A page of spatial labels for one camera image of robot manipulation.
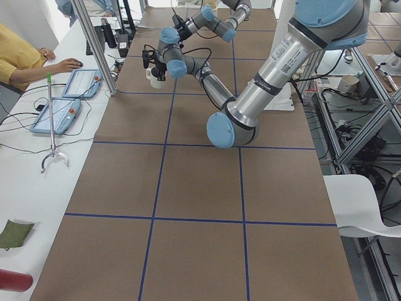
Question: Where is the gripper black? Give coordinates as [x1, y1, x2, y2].
[152, 57, 167, 81]
[177, 19, 194, 41]

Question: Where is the white mug with handle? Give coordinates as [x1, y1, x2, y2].
[145, 67, 165, 89]

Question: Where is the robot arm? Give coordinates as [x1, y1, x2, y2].
[142, 0, 370, 148]
[172, 0, 252, 42]

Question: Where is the person's hand on mouse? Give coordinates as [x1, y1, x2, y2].
[58, 58, 81, 73]

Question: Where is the black water bottle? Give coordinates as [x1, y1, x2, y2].
[101, 18, 117, 48]

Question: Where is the upper teach pendant tablet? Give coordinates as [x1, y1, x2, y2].
[62, 69, 103, 98]

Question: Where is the teach pendant tablet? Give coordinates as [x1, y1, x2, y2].
[62, 69, 103, 98]
[29, 97, 81, 134]

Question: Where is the lower teach pendant tablet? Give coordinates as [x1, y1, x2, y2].
[29, 97, 81, 134]

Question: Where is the reacher grabber stick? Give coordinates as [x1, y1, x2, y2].
[41, 73, 70, 174]

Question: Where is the person in yellow shirt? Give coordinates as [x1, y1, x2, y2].
[0, 22, 76, 92]

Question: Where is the green bean bag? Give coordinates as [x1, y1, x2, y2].
[1, 220, 34, 251]

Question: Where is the white chair seat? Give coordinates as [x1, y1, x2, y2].
[323, 174, 400, 238]

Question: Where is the red cylinder bottle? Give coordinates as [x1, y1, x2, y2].
[0, 269, 33, 292]

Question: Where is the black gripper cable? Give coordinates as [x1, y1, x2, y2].
[178, 46, 214, 79]

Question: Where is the cream basket with handle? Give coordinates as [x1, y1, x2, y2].
[202, 0, 219, 13]

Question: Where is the aluminium frame post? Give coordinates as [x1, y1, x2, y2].
[71, 0, 117, 96]

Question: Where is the white pedestal column base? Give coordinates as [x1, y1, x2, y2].
[264, 0, 295, 111]

